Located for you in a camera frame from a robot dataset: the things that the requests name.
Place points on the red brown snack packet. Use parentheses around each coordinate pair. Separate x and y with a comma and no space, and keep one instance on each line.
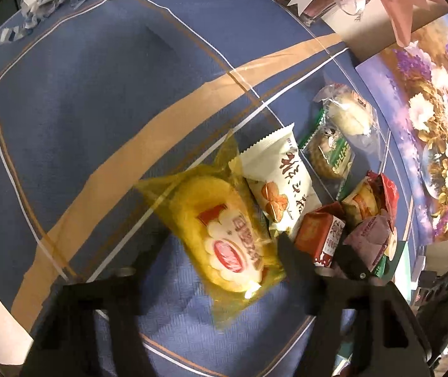
(320,231)

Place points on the purple snack packet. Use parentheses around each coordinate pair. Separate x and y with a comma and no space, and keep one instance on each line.
(371,237)

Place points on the white peanut snack packet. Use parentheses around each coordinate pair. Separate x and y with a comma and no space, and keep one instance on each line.
(282,180)

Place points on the green cardboard box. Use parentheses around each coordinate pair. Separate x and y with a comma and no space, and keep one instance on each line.
(398,261)

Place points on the blue plaid tablecloth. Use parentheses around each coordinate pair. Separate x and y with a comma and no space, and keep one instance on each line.
(90,106)

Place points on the clear bun packet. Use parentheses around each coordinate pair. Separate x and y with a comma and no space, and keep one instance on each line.
(349,116)

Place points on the floral painting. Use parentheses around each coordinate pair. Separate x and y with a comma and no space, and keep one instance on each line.
(432,118)

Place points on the yellow cake snack packet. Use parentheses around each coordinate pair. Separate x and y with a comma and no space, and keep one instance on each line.
(216,227)

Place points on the bright red snack packet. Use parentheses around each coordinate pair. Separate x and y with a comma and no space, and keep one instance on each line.
(387,194)

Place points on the orange biscuit packet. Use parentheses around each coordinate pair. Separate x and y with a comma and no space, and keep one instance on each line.
(361,202)

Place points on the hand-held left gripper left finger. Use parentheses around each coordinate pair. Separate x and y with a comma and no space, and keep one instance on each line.
(90,314)

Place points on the green white cookie packet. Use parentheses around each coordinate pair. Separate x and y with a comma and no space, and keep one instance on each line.
(330,151)

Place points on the clear glass vase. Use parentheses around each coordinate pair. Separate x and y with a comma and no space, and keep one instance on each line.
(314,6)

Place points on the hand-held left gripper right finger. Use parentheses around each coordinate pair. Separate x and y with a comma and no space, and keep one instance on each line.
(294,259)

